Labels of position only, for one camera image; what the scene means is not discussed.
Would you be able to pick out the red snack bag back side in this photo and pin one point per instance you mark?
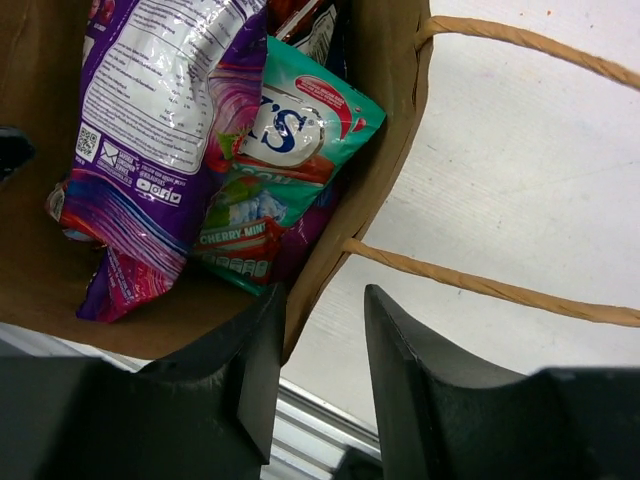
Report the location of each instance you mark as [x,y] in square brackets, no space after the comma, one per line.
[307,25]

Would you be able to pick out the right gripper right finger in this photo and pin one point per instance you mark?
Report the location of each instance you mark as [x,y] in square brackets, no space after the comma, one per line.
[445,413]

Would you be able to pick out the aluminium front rail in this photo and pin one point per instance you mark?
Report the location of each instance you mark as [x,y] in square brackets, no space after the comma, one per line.
[310,438]

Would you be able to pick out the purple silver candy bag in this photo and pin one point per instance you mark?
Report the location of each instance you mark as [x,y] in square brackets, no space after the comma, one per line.
[168,91]

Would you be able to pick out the green paper bag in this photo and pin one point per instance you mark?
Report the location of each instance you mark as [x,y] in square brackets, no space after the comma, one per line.
[44,276]

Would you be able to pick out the teal Fox's candy bag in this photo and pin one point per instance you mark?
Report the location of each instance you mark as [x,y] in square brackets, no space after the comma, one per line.
[310,123]

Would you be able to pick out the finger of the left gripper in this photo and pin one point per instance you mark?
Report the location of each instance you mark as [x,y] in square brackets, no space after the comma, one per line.
[16,149]

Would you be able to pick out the magenta grape candy bag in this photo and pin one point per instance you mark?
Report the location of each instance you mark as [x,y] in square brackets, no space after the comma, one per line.
[299,240]

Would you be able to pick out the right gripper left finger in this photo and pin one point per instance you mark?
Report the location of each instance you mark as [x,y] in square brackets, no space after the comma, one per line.
[205,411]

